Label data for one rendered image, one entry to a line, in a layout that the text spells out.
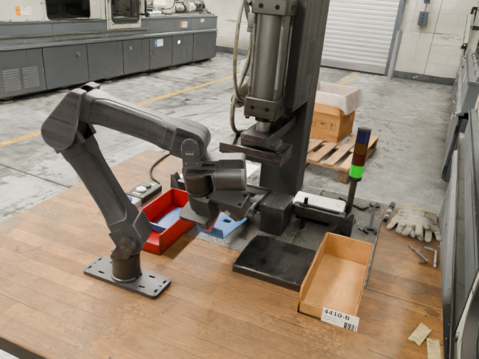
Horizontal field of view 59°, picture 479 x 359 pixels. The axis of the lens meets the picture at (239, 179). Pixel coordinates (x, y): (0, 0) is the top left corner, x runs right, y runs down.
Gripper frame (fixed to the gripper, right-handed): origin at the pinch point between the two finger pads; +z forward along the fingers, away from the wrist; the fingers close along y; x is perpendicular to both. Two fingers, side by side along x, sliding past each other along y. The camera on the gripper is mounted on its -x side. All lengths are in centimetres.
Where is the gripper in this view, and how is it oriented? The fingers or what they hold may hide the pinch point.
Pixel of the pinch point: (208, 228)
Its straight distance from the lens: 98.6
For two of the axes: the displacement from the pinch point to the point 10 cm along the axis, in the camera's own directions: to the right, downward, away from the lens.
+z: 0.7, 6.9, 7.2
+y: 4.2, -6.8, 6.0
